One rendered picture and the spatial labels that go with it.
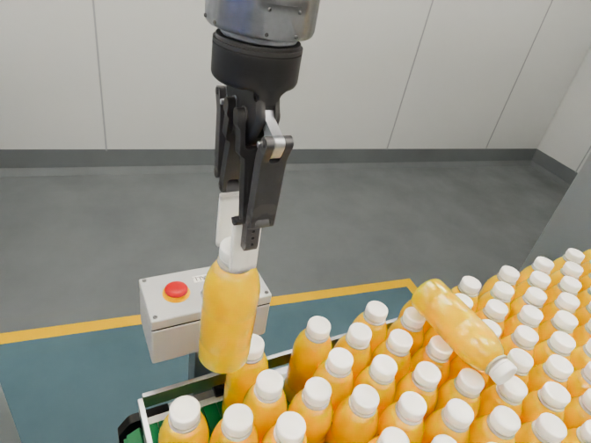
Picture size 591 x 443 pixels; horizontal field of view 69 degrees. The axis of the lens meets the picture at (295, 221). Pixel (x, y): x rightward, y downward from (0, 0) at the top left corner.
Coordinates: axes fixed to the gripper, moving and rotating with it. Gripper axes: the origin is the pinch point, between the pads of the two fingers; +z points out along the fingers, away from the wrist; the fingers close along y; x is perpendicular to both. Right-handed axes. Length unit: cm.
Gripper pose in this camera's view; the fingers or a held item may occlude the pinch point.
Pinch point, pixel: (237, 231)
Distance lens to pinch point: 47.0
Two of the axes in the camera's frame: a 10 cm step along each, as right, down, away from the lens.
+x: 8.9, -1.3, 4.5
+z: -1.6, 8.2, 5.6
